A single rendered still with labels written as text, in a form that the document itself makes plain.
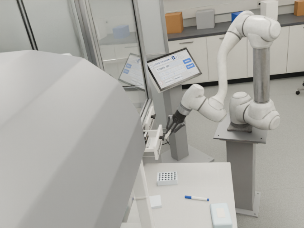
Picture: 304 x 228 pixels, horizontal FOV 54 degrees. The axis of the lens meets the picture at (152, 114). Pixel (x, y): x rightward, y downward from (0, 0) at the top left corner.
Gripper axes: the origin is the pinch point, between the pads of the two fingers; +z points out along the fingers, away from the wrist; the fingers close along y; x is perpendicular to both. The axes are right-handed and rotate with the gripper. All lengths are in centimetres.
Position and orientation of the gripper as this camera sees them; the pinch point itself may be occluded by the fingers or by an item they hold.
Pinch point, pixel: (167, 134)
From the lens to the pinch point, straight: 206.2
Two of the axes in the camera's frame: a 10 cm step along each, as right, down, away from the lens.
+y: -8.8, -4.7, -0.9
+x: -1.6, 4.7, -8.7
